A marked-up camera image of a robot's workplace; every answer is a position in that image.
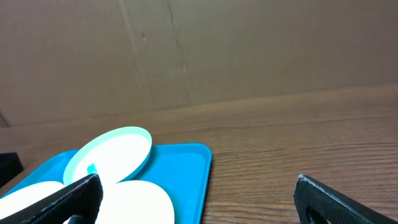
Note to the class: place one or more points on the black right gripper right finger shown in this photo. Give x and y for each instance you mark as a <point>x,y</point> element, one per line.
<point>317,203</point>

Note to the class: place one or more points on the white plate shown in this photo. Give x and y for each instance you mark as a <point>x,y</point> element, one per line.
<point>135,202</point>

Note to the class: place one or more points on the black plastic tray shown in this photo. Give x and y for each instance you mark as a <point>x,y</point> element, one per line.
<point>10,166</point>

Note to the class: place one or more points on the light blue plate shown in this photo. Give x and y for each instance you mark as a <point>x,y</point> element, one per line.
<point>115,156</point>

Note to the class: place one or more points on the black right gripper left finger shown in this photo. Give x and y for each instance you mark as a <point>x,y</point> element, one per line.
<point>76,203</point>

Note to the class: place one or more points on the yellow-green plate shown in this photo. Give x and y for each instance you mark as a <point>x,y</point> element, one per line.
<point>27,196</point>

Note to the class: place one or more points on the cardboard back panel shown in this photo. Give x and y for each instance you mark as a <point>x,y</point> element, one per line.
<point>65,60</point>

